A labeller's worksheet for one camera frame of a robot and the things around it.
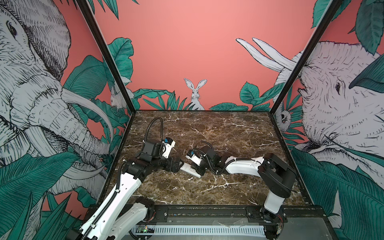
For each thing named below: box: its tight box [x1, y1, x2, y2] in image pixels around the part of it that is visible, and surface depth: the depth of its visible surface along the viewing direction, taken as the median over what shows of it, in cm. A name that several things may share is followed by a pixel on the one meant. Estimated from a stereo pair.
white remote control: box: [180, 162, 202, 179], surface depth 90 cm
